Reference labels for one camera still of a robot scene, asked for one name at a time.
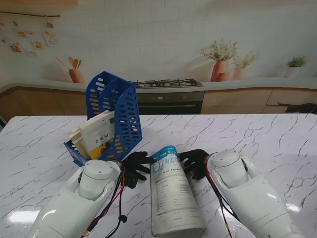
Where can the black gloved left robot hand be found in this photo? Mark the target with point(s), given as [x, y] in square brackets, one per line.
[136, 163]

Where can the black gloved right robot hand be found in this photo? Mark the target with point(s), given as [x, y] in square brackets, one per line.
[195, 163]

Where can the white workbook with blue header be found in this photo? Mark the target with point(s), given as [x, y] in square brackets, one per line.
[173, 198]

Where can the yellow cover book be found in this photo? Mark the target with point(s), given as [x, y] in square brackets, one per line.
[99, 138]

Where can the tan cover book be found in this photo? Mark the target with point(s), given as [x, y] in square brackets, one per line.
[76, 138]

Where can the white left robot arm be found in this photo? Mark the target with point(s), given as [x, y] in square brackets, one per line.
[79, 198]

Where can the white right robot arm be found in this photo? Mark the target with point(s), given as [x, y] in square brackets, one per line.
[247, 193]

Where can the blue perforated plastic file holder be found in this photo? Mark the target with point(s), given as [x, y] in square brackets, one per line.
[132, 99]

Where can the printed kitchen scene backdrop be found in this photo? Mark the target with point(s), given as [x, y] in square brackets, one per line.
[158, 37]

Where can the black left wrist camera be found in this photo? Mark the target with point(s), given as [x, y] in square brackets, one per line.
[130, 179]

